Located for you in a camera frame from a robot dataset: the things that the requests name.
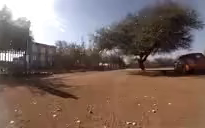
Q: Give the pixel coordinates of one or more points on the brown dirt road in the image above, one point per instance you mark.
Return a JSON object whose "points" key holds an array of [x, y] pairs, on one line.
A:
{"points": [[116, 96]]}

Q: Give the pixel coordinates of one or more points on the grey building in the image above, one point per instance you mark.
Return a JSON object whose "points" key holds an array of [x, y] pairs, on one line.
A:
{"points": [[41, 55]]}

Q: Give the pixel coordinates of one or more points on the tall dark tree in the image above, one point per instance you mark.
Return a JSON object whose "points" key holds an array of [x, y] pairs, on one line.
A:
{"points": [[6, 30]]}

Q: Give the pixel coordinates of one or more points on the dark red car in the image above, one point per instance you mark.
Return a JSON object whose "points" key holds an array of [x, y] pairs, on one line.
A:
{"points": [[191, 63]]}

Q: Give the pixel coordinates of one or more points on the metal bar fence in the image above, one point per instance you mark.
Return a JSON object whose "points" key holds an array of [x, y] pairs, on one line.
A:
{"points": [[6, 61]]}

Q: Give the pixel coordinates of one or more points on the large spreading tree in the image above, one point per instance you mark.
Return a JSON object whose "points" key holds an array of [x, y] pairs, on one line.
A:
{"points": [[150, 30]]}

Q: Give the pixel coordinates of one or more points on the pale paved strip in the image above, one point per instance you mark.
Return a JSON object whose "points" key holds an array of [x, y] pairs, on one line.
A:
{"points": [[156, 69]]}

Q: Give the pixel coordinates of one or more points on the row of bushes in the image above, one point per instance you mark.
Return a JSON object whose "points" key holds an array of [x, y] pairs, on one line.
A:
{"points": [[80, 56]]}

